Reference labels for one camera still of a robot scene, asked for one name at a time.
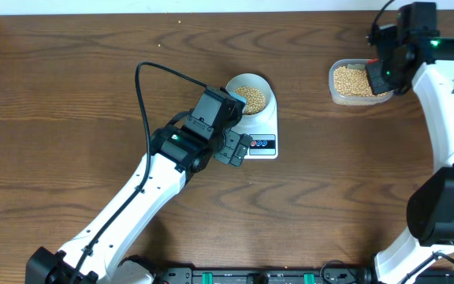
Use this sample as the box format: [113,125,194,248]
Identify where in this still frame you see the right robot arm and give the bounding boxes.
[366,2,454,283]

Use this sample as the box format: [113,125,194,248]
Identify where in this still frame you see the red plastic measuring scoop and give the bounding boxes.
[367,58,379,64]

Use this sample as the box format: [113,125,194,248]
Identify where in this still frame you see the soybeans in bowl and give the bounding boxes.
[234,86,266,115]

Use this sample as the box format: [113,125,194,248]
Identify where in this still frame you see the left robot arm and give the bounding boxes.
[25,87,252,283]

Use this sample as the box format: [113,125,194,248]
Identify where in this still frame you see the soybeans pile in container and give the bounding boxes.
[333,66,375,97]

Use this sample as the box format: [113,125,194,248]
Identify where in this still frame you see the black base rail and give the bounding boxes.
[151,266,454,284]

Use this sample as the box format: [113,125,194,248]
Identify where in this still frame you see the white digital kitchen scale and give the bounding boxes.
[233,91,279,159]

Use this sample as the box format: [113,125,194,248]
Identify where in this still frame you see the light blue round bowl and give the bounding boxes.
[226,73,275,117]

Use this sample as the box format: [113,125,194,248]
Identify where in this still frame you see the clear plastic container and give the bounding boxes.
[329,59,393,107]

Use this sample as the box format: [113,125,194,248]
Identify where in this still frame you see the left black cable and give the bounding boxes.
[67,61,208,284]

